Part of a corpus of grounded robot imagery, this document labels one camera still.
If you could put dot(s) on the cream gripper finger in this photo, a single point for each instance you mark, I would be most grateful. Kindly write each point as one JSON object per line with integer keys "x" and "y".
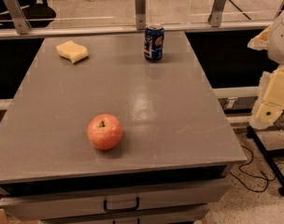
{"x": 270, "y": 103}
{"x": 260, "y": 41}

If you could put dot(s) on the yellow sponge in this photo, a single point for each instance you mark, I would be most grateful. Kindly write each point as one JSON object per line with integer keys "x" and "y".
{"x": 72, "y": 51}

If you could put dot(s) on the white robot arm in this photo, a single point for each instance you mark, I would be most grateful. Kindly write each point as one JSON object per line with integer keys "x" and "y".
{"x": 275, "y": 50}

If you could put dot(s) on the black metal stand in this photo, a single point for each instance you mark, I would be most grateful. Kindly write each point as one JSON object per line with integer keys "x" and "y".
{"x": 269, "y": 156}

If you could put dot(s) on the blue soda can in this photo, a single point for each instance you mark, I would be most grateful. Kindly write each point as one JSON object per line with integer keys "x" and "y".
{"x": 153, "y": 42}

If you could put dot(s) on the grey drawer cabinet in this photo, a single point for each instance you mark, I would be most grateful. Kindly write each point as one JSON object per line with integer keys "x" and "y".
{"x": 166, "y": 196}

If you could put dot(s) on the red apple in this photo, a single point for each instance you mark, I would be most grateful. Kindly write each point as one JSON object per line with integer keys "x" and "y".
{"x": 104, "y": 131}

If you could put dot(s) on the black office chair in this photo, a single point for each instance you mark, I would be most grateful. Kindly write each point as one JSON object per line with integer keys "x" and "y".
{"x": 37, "y": 12}

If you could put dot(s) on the right metal rail bracket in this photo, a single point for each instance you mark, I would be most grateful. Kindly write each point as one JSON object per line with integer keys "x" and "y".
{"x": 215, "y": 16}

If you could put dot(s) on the metal rail bracket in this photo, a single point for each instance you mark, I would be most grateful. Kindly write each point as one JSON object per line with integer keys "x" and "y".
{"x": 21, "y": 25}
{"x": 140, "y": 14}
{"x": 215, "y": 16}

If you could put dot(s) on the middle metal rail bracket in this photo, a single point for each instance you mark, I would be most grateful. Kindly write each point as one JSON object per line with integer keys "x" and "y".
{"x": 140, "y": 14}

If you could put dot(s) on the grey horizontal rail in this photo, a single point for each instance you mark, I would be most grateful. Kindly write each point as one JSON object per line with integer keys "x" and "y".
{"x": 6, "y": 34}

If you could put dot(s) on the black drawer handle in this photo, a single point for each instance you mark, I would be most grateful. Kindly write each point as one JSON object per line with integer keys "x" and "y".
{"x": 123, "y": 206}

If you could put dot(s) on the left metal rail bracket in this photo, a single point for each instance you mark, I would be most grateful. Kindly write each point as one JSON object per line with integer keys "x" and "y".
{"x": 21, "y": 25}

